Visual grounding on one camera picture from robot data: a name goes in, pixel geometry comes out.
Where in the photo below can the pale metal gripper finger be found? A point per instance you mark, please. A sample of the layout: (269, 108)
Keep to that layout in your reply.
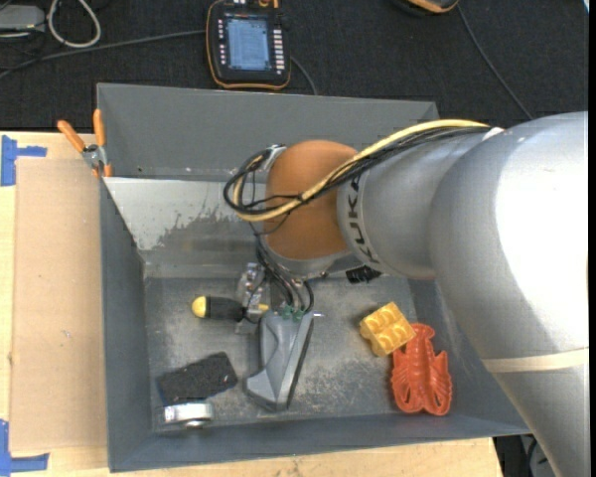
(254, 306)
(252, 277)

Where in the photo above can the yellow and black screwdriver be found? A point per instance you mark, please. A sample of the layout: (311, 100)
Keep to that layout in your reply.
(216, 308)

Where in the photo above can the black sponge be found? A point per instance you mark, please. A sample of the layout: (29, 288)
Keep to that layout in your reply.
(196, 378)

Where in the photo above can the yellow toy brick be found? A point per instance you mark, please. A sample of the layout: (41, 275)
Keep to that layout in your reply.
(387, 330)

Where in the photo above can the grey metal bin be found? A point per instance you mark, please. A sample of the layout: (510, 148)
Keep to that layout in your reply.
(203, 127)

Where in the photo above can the orange toy lobster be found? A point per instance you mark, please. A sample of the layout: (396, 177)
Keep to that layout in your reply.
(419, 375)

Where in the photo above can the brown cardboard board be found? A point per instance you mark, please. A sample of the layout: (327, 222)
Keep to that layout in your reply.
(54, 291)

